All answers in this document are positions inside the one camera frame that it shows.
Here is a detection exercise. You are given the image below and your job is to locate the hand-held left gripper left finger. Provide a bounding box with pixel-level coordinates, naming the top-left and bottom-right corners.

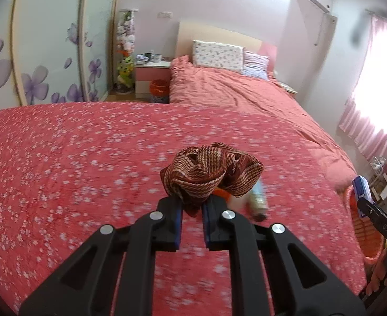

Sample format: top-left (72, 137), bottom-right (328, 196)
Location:
top-left (18, 195), bottom-right (184, 316)

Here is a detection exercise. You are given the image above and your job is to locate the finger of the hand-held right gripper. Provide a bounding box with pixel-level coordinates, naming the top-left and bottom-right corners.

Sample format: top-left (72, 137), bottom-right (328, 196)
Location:
top-left (352, 176), bottom-right (387, 238)

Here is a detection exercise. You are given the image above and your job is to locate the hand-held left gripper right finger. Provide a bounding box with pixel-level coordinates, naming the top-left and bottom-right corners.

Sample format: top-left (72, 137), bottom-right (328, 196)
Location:
top-left (203, 197), bottom-right (367, 316)

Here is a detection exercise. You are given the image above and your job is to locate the orange laundry basket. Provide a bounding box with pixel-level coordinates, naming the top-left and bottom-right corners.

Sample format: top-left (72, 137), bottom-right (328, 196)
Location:
top-left (343, 184), bottom-right (386, 265)

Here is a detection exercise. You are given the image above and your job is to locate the brown striped cloth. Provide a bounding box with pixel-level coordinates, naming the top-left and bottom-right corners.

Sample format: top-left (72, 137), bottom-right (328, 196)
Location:
top-left (160, 142), bottom-right (265, 218)

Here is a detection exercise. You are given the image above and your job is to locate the white cluttered shelf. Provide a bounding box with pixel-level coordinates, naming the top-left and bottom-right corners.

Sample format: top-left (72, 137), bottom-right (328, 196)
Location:
top-left (369, 155), bottom-right (387, 201)

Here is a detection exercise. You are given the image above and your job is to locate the orange white packet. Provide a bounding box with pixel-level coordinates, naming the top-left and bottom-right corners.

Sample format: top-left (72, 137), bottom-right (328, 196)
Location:
top-left (211, 187), bottom-right (234, 201)

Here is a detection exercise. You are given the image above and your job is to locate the pink curtain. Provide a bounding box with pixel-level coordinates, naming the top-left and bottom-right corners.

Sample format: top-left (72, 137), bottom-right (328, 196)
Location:
top-left (338, 15), bottom-right (387, 162)

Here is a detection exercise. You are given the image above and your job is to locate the orange cloth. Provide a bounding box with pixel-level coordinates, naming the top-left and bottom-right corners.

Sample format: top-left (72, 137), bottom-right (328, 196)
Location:
top-left (366, 240), bottom-right (387, 297)

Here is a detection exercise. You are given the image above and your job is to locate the red floral bedspread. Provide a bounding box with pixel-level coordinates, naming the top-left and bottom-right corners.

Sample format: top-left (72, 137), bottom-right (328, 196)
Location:
top-left (0, 101), bottom-right (367, 316)

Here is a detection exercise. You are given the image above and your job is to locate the pink duvet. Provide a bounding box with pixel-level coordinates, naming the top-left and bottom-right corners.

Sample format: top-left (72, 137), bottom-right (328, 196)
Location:
top-left (169, 56), bottom-right (359, 191)

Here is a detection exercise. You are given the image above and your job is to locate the orange waste bin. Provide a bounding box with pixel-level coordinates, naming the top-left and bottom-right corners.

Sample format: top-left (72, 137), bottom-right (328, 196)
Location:
top-left (149, 79), bottom-right (170, 103)

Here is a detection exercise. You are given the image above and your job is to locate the pink white nightstand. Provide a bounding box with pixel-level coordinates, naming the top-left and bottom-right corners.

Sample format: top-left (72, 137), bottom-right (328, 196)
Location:
top-left (134, 61), bottom-right (172, 99)

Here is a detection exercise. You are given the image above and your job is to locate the striped pillow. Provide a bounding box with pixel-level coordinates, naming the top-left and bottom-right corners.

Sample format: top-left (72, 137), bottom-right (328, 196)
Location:
top-left (243, 51), bottom-right (270, 80)

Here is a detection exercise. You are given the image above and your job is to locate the pink pillow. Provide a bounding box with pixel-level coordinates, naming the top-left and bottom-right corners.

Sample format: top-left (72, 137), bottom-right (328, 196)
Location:
top-left (257, 43), bottom-right (277, 73)

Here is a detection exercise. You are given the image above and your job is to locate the clutter on nightstand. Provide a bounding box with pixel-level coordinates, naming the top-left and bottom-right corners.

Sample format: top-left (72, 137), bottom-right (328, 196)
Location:
top-left (136, 53), bottom-right (172, 64)

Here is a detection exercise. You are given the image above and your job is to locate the white floral pillow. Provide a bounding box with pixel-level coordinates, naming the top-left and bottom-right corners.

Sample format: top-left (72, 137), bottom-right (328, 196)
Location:
top-left (192, 40), bottom-right (245, 72)

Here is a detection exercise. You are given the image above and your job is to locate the plush toy column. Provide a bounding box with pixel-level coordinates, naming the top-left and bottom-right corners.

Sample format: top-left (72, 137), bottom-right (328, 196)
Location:
top-left (115, 8), bottom-right (138, 93)

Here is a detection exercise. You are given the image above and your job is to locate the beige headboard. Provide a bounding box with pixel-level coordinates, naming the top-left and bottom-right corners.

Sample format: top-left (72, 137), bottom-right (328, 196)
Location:
top-left (175, 21), bottom-right (263, 61)

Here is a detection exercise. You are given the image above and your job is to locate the purple flower wardrobe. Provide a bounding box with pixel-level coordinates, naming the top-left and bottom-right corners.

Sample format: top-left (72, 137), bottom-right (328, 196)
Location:
top-left (0, 0), bottom-right (122, 126)

